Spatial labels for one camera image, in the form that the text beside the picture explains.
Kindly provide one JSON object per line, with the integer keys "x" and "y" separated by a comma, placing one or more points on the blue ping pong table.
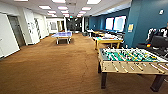
{"x": 62, "y": 33}

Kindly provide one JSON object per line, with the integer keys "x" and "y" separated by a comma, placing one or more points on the grey elevator door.
{"x": 16, "y": 31}

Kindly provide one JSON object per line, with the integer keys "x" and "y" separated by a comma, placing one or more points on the treadmill machine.
{"x": 159, "y": 44}

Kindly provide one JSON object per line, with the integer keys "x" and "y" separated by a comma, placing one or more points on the framed wall picture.
{"x": 53, "y": 26}

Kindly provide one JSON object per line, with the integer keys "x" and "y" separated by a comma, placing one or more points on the dark wooden table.
{"x": 93, "y": 32}

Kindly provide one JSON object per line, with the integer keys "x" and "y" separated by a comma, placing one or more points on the bright window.
{"x": 109, "y": 23}
{"x": 120, "y": 23}

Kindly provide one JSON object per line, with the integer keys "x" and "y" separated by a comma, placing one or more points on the small white wall device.
{"x": 161, "y": 11}

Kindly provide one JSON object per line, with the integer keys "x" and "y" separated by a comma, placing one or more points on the dark glass entrance doors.
{"x": 74, "y": 25}

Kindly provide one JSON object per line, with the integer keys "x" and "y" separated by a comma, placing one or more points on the green field foosball table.
{"x": 133, "y": 65}

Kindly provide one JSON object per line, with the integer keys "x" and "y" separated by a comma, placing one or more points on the yellow wall sign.
{"x": 130, "y": 27}

